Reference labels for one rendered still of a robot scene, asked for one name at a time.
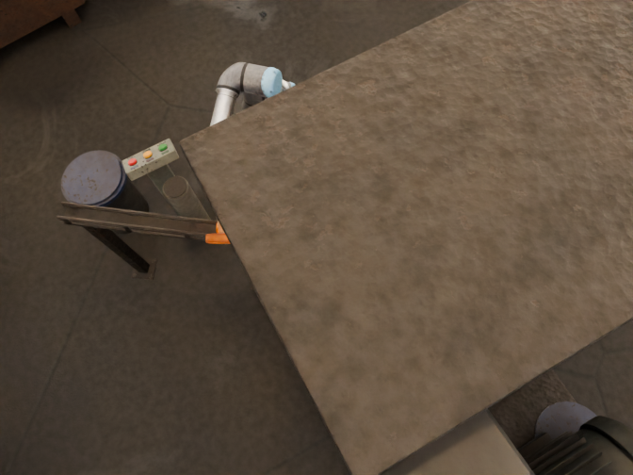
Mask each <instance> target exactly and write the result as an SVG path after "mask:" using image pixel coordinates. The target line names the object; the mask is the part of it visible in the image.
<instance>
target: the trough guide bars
mask: <svg viewBox="0 0 633 475"><path fill-rule="evenodd" d="M61 204H62V205H63V206H65V207H70V208H75V209H76V208H81V209H88V210H96V211H104V212H112V213H120V214H127V215H130V216H143V217H151V218H159V219H166V220H175V221H188V222H192V223H194V222H197V223H205V224H213V225H217V221H213V220H206V219H197V218H192V217H182V216H174V215H166V214H158V213H151V212H143V211H136V210H130V209H119V208H112V207H104V206H96V205H81V204H74V203H68V202H67V203H65V202H61ZM57 219H58V220H59V221H64V222H65V223H67V224H69V225H72V222H79V223H86V224H95V225H103V226H110V227H118V228H124V229H125V231H126V232H131V233H132V230H131V229H134V230H141V231H149V232H157V233H165V234H173V235H180V236H185V238H186V239H191V237H196V238H205V236H206V235H207V234H204V233H195V232H188V231H180V230H172V229H164V228H156V227H149V226H141V225H133V224H125V223H117V222H110V221H95V220H87V219H79V218H71V217H63V216H57Z"/></svg>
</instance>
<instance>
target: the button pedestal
mask: <svg viewBox="0 0 633 475"><path fill-rule="evenodd" d="M161 144H167V149H165V150H164V151H159V149H158V147H159V145H161ZM167 150H169V152H167V153H165V154H164V155H161V153H163V152H165V151H167ZM147 151H151V152H152V155H151V156H150V157H148V158H145V157H144V156H143V154H144V153H145V152H147ZM151 157H153V158H154V159H153V160H151V161H149V162H146V160H147V159H149V158H151ZM131 158H135V159H136V160H137V163H136V164H134V165H132V166H130V165H129V164H128V161H129V160H130V159H131ZM178 158H179V156H178V154H177V152H176V150H175V148H174V146H173V144H172V142H171V140H170V139H166V140H163V141H161V142H159V143H157V144H156V145H154V146H152V147H150V148H148V149H146V150H144V151H141V152H139V153H137V154H135V155H133V156H130V157H128V158H126V159H125V160H123V161H122V164H123V166H124V169H125V172H126V174H127V176H128V177H129V179H130V180H131V181H133V180H136V179H138V178H140V177H141V176H143V175H145V174H148V176H149V177H150V178H151V180H152V181H153V182H154V184H155V185H156V187H157V188H158V189H159V191H160V192H161V193H162V195H163V196H164V197H165V199H166V200H167V201H168V203H169V205H166V208H167V210H168V212H169V214H170V215H174V216H180V215H179V214H178V212H177V211H176V209H175V208H174V207H173V205H172V204H171V203H170V201H169V200H168V198H167V197H166V196H165V194H164V192H163V186H164V184H165V182H166V181H167V180H168V179H169V178H171V177H173V176H175V175H174V173H173V172H172V170H171V168H170V166H169V165H168V164H169V163H171V162H172V161H174V160H176V159H178ZM136 165H138V167H136V168H134V169H133V170H131V168H132V167H134V166H136Z"/></svg>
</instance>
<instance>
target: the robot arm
mask: <svg viewBox="0 0 633 475"><path fill-rule="evenodd" d="M293 86H295V84H294V83H291V82H286V81H284V80H283V78H282V73H281V71H280V70H278V69H275V68H272V67H270V68H269V67H265V66H260V65H255V64H250V63H246V62H238V63H235V64H233V65H232V66H230V67H229V68H228V69H227V70H226V71H225V72H224V73H223V74H222V76H221V77H220V79H219V82H218V84H217V88H216V92H217V93H218V96H217V100H216V104H215V108H214V112H213V116H212V121H211V124H210V126H211V125H213V124H215V123H218V122H220V121H222V120H224V119H226V118H228V117H230V116H232V114H233V110H234V105H235V99H236V98H238V97H239V93H240V92H241V91H242V92H243V98H244V99H243V102H242V110H244V109H246V108H248V107H250V106H253V105H256V104H258V103H260V102H262V101H264V100H266V99H268V98H269V97H271V96H273V95H275V94H277V93H279V92H282V91H284V90H287V89H289V88H291V87H293ZM217 223H218V228H219V232H220V233H224V231H223V229H222V227H221V225H220V223H219V221H218V219H217Z"/></svg>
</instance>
